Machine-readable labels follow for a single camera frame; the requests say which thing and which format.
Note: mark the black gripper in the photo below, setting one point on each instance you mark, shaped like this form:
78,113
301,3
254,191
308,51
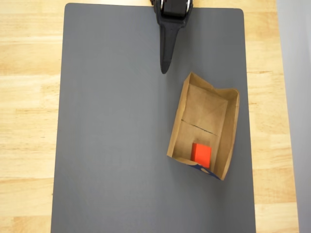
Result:
171,20

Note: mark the red cube with white letter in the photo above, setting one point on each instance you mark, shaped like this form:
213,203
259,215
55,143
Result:
201,155

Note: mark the brown paper box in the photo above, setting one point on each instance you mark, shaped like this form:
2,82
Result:
201,114

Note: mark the grey mat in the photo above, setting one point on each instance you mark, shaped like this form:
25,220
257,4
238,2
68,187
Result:
109,121

